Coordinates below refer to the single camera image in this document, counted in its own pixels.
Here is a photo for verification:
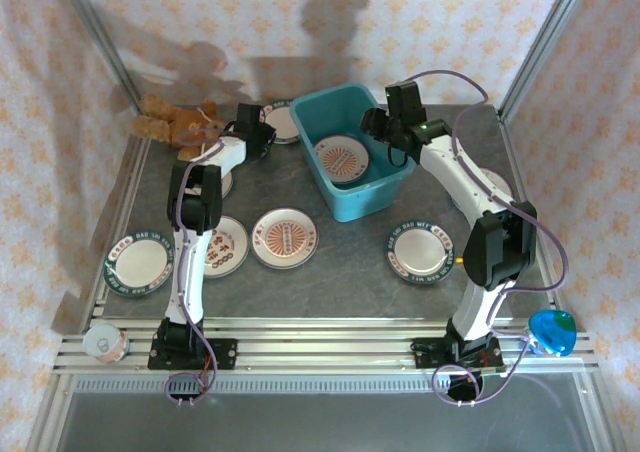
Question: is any green rimmed lettered plate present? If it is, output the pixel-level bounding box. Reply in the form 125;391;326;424
385;219;457;287
103;229;176;298
262;99;301;146

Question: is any orange sunburst print plate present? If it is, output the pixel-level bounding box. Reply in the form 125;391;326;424
250;208;320;271
313;135;371;187
477;167;515;206

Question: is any plate with red green characters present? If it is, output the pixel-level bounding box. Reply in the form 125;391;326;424
202;215;250;279

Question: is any blue plastic bin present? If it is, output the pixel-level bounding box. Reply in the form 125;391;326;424
289;83;415;224

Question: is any brown teddy bear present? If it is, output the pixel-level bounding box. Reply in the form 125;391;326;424
130;94;226;161

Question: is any metal tin can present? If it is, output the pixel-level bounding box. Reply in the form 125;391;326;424
82;322;131;364

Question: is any blue green glossy object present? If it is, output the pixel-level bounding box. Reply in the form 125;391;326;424
528;309;577;358

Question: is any grey metal panel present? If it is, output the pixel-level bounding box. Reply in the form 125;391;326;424
29;391;614;452

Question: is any aluminium side rail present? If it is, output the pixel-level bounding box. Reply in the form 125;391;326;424
79;136;154;323

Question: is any aluminium frame post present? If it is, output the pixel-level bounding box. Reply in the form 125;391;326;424
497;0;596;123
52;0;144;116

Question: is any aluminium front rail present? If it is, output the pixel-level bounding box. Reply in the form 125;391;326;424
49;315;601;376

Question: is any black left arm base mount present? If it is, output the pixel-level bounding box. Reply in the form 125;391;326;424
147;338;237;372

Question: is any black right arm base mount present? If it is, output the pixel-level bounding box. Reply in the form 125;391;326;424
412;336;503;371

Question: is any slotted cable duct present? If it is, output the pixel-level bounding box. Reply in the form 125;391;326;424
74;375;584;394

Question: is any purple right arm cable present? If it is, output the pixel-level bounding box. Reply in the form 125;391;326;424
409;69;570;407

